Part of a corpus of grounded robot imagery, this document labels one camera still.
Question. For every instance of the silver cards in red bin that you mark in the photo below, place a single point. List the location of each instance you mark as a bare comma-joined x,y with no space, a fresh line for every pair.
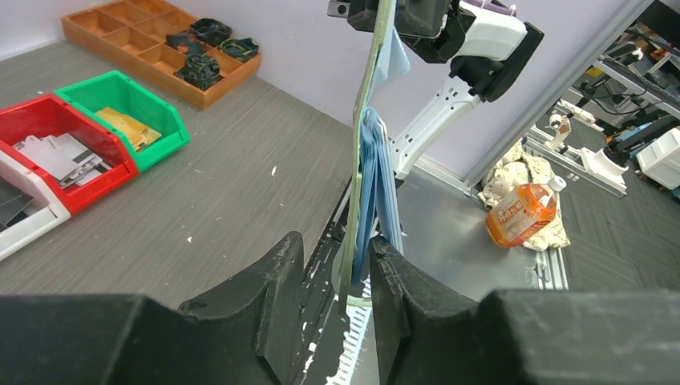
65,158

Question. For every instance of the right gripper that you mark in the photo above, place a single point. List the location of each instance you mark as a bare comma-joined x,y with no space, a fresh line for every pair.
413,18

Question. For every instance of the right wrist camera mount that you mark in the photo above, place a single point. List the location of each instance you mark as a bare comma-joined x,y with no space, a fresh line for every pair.
338,8

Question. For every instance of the rolled dark sock upper left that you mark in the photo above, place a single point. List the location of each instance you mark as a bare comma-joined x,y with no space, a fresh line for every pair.
184,42

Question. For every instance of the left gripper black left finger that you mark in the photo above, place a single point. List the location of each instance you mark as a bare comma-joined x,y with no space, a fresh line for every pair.
245,330

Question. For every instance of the rolled dark sock lower left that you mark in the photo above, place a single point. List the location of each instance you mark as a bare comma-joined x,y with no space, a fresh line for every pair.
200,70

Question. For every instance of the black card in white bin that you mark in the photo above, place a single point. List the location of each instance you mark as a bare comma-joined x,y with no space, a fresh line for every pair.
14,205

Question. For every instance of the red plastic bin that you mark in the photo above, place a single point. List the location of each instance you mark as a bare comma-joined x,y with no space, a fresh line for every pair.
50,115

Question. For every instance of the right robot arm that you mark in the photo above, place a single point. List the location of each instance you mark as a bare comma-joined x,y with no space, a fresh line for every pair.
484,44

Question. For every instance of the rolled dark sock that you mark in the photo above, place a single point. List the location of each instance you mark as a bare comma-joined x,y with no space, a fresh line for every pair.
210,31
241,50
184,42
200,70

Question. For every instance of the gold cards in green bin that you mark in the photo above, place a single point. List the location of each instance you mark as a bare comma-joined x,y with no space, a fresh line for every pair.
140,135

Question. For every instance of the green plastic bin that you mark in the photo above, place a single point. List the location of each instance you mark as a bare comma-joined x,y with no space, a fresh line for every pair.
114,89

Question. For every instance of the white plastic bin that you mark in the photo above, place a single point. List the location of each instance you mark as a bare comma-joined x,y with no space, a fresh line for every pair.
29,209

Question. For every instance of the orange drink bottle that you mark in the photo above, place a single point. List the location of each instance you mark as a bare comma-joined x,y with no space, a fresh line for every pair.
526,210

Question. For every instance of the rolled dark sock lower right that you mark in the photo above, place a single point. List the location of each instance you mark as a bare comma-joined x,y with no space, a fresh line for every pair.
241,50

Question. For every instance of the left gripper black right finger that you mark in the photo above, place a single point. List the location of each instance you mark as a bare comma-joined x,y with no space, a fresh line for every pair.
427,333

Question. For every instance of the orange wooden compartment tray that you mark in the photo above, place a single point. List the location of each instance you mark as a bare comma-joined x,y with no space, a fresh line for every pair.
132,36

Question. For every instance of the crumpled patterned cloth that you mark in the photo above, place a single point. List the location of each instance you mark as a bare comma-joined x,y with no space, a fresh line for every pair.
519,167

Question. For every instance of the rolled dark sock upper right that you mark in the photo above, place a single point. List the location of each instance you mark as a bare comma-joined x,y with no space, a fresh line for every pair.
210,31

